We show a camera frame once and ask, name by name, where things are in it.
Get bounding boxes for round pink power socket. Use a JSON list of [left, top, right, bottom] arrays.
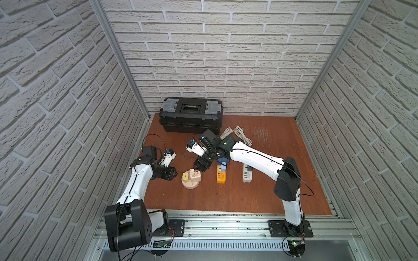
[[181, 178, 199, 189]]

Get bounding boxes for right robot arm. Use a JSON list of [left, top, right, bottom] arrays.
[[186, 135, 304, 227]]

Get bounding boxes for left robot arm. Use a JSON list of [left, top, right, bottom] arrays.
[[104, 146, 177, 252]]

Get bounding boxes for dark blue adapter plug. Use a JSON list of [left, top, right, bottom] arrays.
[[217, 157, 229, 166]]

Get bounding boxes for orange power strip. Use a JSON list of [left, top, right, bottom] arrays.
[[217, 164, 226, 184]]

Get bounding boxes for white power strip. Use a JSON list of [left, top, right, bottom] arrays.
[[243, 164, 253, 183]]

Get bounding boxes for black plastic toolbox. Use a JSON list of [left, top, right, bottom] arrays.
[[159, 97, 223, 134]]

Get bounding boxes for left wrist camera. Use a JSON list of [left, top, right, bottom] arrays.
[[160, 149, 176, 167]]

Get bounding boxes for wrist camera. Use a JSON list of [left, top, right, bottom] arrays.
[[186, 139, 206, 157], [160, 149, 176, 167]]

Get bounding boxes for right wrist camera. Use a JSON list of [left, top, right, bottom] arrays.
[[186, 139, 206, 157]]

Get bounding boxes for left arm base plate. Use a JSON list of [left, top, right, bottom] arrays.
[[152, 219, 185, 237]]

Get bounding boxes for aluminium rail frame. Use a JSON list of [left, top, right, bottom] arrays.
[[85, 210, 371, 261]]

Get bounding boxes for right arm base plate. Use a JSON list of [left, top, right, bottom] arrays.
[[268, 219, 314, 238]]

